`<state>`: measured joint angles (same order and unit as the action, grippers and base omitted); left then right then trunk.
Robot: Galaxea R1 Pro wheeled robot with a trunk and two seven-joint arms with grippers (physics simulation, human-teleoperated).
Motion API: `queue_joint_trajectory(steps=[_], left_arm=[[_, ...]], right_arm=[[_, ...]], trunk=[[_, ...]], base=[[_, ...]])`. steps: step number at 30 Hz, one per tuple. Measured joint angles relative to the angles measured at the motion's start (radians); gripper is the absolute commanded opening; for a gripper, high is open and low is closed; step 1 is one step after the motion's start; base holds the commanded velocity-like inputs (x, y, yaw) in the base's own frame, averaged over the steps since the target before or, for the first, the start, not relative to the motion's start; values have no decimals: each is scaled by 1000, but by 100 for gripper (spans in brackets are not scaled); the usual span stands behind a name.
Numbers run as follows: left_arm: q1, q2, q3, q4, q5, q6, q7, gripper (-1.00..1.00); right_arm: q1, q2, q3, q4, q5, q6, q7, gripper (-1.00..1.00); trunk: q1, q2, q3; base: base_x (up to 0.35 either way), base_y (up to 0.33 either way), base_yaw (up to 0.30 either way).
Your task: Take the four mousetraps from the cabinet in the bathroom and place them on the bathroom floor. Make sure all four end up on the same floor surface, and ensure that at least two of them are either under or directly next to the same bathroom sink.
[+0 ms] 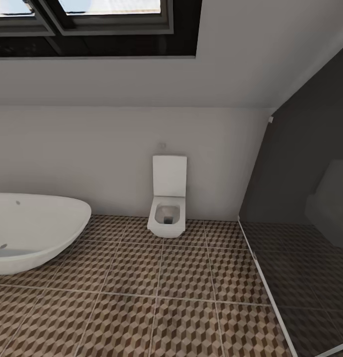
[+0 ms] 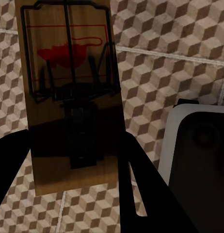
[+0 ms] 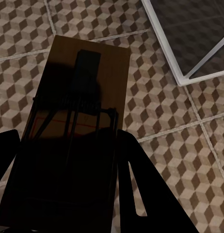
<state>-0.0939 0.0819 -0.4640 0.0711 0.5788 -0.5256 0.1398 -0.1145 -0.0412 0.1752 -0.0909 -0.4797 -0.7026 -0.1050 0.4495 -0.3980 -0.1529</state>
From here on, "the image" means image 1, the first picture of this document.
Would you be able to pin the fixed window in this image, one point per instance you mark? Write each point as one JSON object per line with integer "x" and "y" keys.
{"x": 101, "y": 28}

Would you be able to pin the toilet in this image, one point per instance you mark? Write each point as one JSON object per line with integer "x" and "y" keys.
{"x": 167, "y": 216}

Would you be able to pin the bathtub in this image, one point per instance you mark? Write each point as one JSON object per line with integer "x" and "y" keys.
{"x": 35, "y": 228}

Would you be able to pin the shower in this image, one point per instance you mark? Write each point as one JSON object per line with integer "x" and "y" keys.
{"x": 294, "y": 354}

